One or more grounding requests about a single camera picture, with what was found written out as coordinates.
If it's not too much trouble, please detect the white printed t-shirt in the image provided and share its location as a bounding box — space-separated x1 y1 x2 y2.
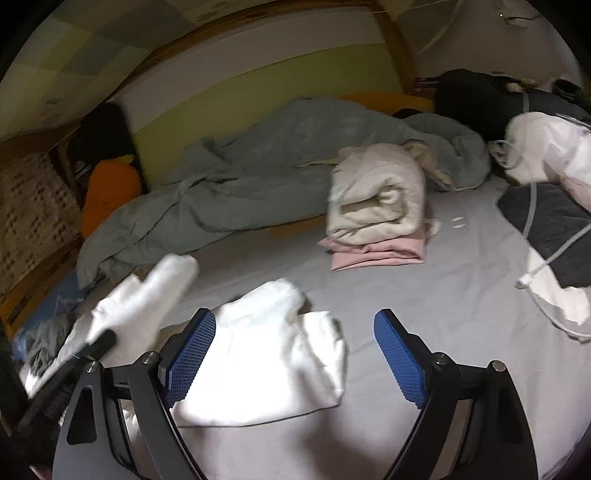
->
24 254 346 427

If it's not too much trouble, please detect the dark grey crumpled cloth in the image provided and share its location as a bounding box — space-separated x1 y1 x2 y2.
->
13 312 76 377

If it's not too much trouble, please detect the grey bed sheet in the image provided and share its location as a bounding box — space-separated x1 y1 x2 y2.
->
170 179 590 479

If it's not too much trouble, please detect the pink folded garment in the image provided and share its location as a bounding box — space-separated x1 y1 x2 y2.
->
318 220 433 271

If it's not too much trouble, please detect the checkered fabric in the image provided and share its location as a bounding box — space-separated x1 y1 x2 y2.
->
1 153 80 296

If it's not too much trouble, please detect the orange plush toy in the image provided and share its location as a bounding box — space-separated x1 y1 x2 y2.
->
81 154 142 239

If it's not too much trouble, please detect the cream folded garment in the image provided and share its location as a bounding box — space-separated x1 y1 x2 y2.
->
327 143 441 246

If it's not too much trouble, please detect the white and grey jacket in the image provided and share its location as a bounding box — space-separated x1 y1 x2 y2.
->
489 90 590 342

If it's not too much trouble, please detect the grey-green rumpled blanket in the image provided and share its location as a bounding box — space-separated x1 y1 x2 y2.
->
76 98 490 287

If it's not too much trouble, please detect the green and white headboard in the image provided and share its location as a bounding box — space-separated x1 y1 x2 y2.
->
116 10 402 186

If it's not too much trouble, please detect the black garment pile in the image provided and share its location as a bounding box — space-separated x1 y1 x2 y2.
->
396 67 588 144

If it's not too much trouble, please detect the wooden bed post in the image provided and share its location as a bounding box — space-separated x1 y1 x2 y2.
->
373 1 418 94

